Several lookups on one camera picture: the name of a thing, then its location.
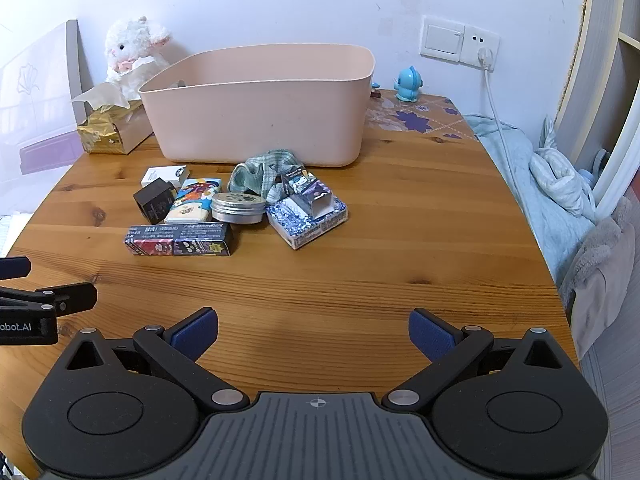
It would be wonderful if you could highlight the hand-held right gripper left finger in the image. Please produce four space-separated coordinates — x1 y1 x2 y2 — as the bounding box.
66 307 251 413

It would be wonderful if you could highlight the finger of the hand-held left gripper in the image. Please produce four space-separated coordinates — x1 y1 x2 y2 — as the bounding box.
0 257 32 281
0 283 99 317

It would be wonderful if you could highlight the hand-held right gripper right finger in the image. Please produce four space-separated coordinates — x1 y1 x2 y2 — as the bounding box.
382 308 576 411

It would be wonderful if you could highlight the long dark printed box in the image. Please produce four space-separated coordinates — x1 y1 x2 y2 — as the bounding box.
124 223 233 257

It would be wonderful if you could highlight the small black box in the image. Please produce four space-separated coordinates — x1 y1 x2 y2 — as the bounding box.
133 178 177 224

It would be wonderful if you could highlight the round metal tin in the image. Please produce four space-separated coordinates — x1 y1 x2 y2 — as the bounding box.
210 191 266 225

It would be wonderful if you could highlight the colorful cartoon box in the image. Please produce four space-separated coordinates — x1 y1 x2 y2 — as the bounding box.
164 177 224 224

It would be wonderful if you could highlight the small white box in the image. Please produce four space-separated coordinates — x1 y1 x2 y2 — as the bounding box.
141 164 190 192

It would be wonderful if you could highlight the blue patterned box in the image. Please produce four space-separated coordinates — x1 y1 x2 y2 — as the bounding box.
265 195 348 251

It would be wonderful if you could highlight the green checkered cloth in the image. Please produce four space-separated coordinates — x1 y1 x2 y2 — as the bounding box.
228 150 307 206

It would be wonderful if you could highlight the small silver purple box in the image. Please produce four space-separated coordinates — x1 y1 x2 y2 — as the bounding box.
272 170 335 221

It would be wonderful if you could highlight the pink plastic storage bin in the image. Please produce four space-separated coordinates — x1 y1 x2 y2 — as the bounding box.
137 43 377 168

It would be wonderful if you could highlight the white bedding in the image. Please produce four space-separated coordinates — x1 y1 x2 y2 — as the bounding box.
0 212 28 261

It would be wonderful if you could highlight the purple and white board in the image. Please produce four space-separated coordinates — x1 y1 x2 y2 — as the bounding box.
0 20 93 211

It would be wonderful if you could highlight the gold tissue pack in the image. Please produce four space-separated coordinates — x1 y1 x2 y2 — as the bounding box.
71 81 155 156

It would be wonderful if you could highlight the light blue bed sheet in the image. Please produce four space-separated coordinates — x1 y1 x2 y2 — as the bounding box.
465 114 586 281

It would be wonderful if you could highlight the grey plush blanket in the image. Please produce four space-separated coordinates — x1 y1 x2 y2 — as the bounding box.
557 197 640 361

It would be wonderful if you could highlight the light blue striped cloth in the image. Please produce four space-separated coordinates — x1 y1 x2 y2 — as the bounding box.
530 117 598 217

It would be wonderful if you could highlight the purple floral table mat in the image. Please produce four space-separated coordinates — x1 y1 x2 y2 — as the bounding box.
365 89 473 141

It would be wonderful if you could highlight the blue toy figurine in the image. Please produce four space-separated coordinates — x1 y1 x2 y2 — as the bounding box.
392 65 423 104

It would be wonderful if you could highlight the white plush lamb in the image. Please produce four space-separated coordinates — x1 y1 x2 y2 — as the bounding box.
103 15 173 101

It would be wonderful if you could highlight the beige shelf unit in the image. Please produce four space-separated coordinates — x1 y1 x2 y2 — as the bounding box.
552 0 640 171

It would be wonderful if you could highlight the white curved frame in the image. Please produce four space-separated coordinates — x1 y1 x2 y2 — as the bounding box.
592 85 640 218

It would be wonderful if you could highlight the white plug and cable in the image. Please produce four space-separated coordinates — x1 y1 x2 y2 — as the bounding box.
475 46 526 201

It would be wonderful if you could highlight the white wall switch socket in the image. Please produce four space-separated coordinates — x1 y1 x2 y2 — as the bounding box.
419 15 501 68

